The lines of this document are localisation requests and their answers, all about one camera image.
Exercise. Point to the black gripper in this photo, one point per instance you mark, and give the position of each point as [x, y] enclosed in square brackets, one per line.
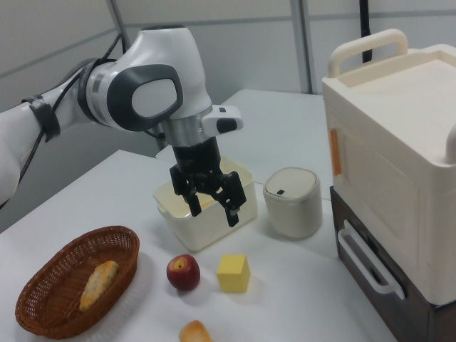
[197, 158]

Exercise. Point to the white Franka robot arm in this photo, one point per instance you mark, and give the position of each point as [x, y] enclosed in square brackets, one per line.
[156, 71]

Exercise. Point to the yellow foam cube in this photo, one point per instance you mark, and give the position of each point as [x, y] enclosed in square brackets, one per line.
[233, 278]

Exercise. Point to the white open plastic container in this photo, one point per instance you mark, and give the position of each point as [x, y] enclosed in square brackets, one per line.
[203, 235]

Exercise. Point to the red toy apple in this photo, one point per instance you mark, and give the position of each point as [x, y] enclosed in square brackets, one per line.
[183, 274]

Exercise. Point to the small cream lidded bin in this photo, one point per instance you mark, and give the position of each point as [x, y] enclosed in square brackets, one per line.
[292, 210]

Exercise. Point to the toy bread roll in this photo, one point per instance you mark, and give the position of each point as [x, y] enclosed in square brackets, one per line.
[194, 333]

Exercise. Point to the orange box latch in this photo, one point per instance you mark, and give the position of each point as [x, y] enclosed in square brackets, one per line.
[335, 153]

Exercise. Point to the flat toy bread slice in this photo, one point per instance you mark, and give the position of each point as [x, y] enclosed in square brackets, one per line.
[98, 285]

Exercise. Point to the brown wicker basket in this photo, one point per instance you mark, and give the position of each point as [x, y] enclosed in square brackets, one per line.
[42, 303]

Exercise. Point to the dark brown wooden crate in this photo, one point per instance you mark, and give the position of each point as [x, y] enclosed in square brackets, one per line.
[413, 317]

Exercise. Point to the black vertical pole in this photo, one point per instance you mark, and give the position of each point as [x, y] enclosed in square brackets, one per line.
[365, 25]

